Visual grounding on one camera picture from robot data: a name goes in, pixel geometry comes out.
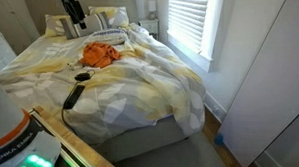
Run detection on small white table lamp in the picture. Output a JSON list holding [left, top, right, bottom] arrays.
[[147, 0, 158, 21]]

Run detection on blue white knit pillow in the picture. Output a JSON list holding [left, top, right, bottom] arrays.
[[85, 26, 129, 47]]

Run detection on orange cloth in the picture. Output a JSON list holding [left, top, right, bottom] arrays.
[[78, 41, 123, 69]]

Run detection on white nightstand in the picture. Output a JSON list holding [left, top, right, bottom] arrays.
[[137, 17, 161, 40]]

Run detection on white stuffed toy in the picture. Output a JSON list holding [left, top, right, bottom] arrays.
[[66, 62, 80, 71]]

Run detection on black clock cable with adapter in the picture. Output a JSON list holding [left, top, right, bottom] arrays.
[[60, 67, 96, 137]]

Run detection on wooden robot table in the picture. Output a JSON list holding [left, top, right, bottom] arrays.
[[28, 104, 124, 167]]

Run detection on white leaning board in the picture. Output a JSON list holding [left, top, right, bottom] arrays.
[[216, 0, 299, 167]]

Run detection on yellow grey floral duvet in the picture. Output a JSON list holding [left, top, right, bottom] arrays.
[[0, 17, 210, 150]]

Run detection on white window frame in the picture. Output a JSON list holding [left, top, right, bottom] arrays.
[[162, 0, 225, 74]]

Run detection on white window blinds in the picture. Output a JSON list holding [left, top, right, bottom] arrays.
[[166, 0, 209, 54]]

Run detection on grey bed base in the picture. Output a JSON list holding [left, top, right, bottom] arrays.
[[92, 111, 191, 166]]

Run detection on black remote control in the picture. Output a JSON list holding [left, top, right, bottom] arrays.
[[63, 84, 86, 111]]

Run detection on small blue ball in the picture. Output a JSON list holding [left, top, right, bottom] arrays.
[[213, 133, 225, 146]]

